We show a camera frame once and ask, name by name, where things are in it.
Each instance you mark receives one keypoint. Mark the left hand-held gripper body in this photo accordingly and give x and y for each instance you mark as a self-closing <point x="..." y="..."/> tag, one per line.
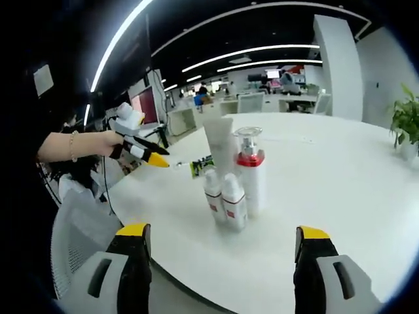
<point x="127" y="121"/>

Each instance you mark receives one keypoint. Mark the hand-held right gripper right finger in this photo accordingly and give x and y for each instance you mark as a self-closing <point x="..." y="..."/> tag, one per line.
<point x="311" y="261"/>

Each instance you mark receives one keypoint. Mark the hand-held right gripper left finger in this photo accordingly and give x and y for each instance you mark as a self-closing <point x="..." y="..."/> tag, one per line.
<point x="134" y="261"/>

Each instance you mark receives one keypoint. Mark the white skincare tube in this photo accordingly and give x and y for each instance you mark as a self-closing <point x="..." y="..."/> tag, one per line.
<point x="219" y="144"/>

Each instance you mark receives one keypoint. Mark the small white skincare bottle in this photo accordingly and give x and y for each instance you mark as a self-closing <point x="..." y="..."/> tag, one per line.
<point x="214" y="199"/>
<point x="234" y="206"/>

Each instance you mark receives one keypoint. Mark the tall red-collared skincare bottle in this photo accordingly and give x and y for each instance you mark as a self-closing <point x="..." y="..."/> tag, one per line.
<point x="253" y="189"/>

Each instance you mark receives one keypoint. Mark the person's left hand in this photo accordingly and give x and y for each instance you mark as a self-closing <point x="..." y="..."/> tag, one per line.
<point x="109" y="142"/>

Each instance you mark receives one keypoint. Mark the red screen monitor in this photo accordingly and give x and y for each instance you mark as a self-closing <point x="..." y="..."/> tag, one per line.
<point x="147" y="104"/>

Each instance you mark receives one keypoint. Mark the green black snack packet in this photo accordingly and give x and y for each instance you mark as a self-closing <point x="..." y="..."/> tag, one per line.
<point x="201" y="167"/>

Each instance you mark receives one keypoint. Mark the white mesh office chair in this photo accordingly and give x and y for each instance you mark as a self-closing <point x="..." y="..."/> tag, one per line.
<point x="82" y="222"/>

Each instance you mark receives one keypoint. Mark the long ceiling light strip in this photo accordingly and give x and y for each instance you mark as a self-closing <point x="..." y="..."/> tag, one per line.
<point x="114" y="42"/>

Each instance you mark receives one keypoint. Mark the white ceiling air conditioner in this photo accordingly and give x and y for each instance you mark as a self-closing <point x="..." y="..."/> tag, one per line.
<point x="43" y="80"/>

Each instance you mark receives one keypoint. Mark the person's black clothing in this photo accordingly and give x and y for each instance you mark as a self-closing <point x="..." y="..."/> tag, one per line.
<point x="23" y="196"/>

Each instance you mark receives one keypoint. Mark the curved ceiling light strip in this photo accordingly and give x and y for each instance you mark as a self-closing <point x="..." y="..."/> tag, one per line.
<point x="271" y="62"/>
<point x="248" y="52"/>

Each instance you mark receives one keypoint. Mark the potted green plant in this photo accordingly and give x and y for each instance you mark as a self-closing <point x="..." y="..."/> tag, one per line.
<point x="406" y="121"/>

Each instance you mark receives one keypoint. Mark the white square pillar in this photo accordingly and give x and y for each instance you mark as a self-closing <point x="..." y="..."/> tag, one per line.
<point x="338" y="72"/>

